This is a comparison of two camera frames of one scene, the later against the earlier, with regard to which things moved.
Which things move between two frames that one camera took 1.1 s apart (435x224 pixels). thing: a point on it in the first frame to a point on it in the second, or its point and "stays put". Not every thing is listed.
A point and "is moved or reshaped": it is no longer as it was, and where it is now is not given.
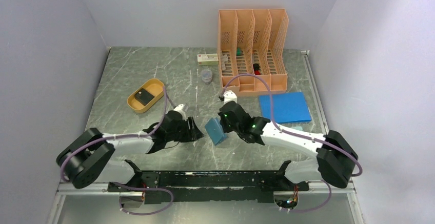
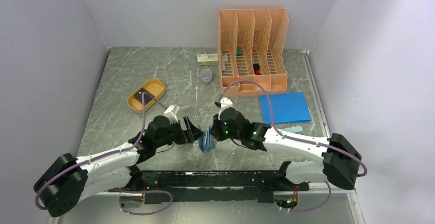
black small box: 143,96 stays put
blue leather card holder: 215,130 is moved or reshaped
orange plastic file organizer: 253,46 stays put
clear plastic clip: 223,59 stays put
